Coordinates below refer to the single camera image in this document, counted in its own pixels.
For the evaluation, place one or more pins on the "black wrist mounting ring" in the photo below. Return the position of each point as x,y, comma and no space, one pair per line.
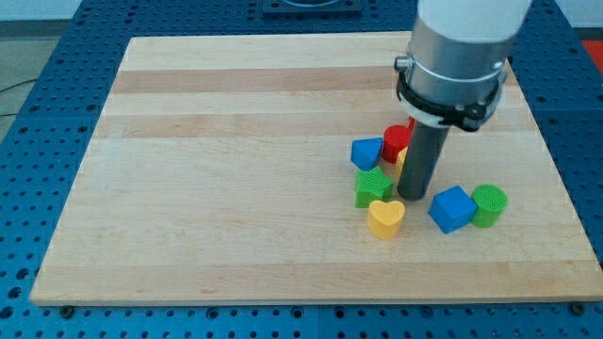
468,117

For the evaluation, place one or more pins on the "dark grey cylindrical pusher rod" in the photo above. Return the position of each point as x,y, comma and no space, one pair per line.
420,161

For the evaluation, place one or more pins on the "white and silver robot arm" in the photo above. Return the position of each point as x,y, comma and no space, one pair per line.
452,75

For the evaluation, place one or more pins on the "red block behind rod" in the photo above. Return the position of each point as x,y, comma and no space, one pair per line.
411,123

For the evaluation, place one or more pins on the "yellow block behind rod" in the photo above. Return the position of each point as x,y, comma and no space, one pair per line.
401,157

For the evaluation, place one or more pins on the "red cylinder block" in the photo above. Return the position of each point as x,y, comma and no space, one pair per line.
395,139

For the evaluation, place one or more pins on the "blue triangular block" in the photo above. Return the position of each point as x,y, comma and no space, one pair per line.
365,153

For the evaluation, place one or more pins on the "green star block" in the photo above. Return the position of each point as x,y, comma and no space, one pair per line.
372,185

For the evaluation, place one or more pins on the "blue cube block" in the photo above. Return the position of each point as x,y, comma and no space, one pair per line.
452,209

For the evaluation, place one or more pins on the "green cylinder block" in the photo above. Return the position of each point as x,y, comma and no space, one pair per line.
491,202

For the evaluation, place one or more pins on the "yellow heart block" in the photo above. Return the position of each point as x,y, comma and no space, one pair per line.
384,218

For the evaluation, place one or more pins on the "light wooden board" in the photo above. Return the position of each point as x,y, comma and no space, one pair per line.
219,173

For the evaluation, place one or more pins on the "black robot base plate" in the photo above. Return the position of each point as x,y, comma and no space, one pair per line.
311,7

